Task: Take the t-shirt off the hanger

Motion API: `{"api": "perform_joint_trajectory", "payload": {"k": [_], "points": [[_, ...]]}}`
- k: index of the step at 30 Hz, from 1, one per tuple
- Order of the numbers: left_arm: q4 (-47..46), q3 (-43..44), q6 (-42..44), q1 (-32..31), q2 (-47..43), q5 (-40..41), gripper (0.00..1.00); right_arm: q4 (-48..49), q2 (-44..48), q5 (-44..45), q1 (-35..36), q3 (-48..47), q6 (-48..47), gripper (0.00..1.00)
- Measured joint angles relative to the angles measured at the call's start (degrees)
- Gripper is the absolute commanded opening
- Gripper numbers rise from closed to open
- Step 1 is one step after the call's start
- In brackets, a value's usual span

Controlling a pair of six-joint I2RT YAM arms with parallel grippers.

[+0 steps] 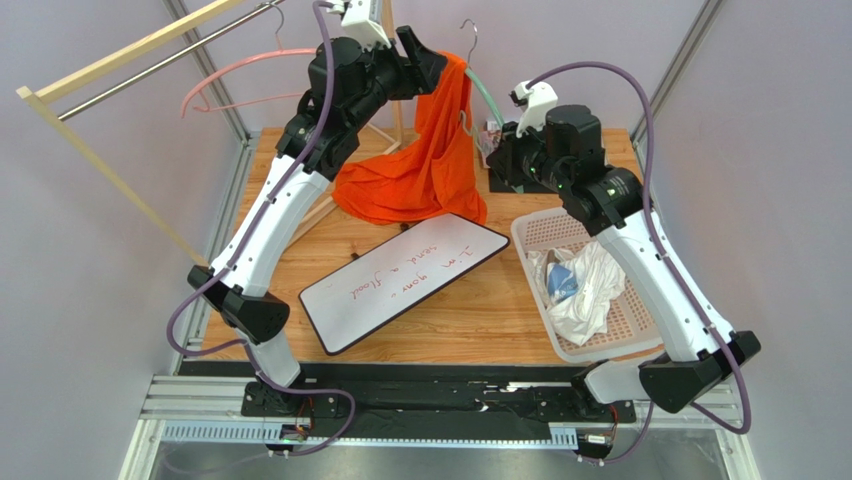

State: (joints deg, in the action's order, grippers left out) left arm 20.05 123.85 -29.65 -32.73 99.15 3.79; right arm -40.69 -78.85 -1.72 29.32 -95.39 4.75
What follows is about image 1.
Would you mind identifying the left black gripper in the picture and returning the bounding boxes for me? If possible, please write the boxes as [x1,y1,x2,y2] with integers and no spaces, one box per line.
[346,26,449,132]

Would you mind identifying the green clothes hanger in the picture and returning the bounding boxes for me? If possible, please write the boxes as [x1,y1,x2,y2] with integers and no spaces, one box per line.
[459,18,505,128]

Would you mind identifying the orange t shirt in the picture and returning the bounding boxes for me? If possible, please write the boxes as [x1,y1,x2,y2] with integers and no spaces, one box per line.
[332,52,488,225]

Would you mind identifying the white printed t shirt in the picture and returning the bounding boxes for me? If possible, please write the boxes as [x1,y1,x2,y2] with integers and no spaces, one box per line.
[526,240,626,346]

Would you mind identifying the pink clothes hanger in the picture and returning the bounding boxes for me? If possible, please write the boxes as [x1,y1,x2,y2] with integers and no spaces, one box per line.
[180,2,314,118]

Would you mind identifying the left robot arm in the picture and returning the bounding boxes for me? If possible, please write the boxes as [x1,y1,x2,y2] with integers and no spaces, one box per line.
[188,26,449,387]

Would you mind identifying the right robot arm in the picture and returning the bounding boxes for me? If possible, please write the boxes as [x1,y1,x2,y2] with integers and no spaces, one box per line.
[487,105,761,415]

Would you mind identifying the large black book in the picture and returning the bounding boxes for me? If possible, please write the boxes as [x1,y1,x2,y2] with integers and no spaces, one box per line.
[486,121,531,194]

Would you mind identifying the pink cover book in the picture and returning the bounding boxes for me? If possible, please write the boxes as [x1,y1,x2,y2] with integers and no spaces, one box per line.
[475,128,502,163]

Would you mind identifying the white plastic basket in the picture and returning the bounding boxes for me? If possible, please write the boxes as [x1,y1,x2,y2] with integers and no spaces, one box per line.
[510,207,662,364]

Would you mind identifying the whiteboard with red writing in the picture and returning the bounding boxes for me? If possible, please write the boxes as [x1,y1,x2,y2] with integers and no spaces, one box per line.
[299,213,510,356]

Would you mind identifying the wooden clothes rack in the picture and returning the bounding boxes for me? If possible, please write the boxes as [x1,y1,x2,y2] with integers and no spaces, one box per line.
[15,0,407,268]

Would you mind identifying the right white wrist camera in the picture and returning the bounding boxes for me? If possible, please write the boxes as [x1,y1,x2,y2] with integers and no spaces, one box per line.
[510,82,558,138]

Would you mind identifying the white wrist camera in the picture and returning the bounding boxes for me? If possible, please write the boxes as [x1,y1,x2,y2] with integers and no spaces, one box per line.
[326,0,392,51]
[510,82,558,138]

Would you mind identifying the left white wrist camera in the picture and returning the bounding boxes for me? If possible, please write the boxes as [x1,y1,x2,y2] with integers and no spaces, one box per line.
[326,0,392,51]

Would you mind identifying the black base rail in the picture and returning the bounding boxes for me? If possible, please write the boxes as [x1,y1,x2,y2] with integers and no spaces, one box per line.
[178,361,645,458]

